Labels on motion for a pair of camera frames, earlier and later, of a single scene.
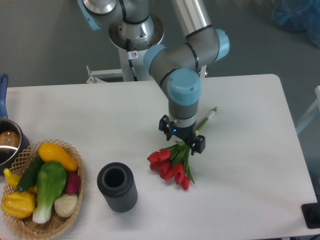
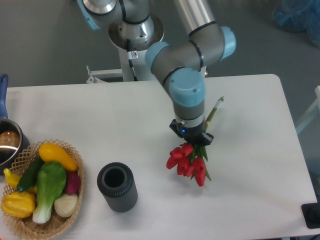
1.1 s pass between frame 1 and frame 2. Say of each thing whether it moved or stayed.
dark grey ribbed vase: stayed
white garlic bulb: stayed
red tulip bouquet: moved
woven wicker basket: stayed
